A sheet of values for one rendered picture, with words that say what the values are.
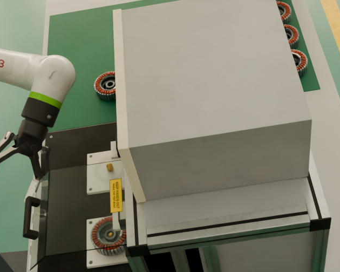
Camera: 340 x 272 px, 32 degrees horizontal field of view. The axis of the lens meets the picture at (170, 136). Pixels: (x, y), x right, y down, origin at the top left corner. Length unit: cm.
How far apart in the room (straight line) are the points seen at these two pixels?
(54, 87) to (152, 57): 37
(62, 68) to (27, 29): 207
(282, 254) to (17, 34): 258
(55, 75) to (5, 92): 175
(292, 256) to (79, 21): 135
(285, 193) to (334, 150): 55
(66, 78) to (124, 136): 46
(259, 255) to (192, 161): 31
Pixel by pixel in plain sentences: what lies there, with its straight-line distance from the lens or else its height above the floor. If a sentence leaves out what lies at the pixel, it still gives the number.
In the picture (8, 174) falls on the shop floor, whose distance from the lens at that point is 300.
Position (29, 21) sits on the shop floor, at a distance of 375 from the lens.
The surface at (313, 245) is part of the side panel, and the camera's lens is 144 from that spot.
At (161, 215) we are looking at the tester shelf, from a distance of 134.
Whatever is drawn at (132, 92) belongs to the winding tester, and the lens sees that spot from 130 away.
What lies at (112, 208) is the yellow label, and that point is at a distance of 143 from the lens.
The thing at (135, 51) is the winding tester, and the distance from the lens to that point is 139.
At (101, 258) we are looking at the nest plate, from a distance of 170.
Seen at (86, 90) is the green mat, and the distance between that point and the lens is 214.
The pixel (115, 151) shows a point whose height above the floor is 88.
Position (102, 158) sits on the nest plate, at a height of 78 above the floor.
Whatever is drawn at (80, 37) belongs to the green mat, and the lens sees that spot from 235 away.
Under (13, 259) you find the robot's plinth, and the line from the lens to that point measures 272.
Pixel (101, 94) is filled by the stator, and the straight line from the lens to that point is 207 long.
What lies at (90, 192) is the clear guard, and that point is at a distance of 147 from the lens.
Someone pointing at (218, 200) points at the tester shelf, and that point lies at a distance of 134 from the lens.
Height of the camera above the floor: 225
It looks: 51 degrees down
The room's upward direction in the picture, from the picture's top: 13 degrees counter-clockwise
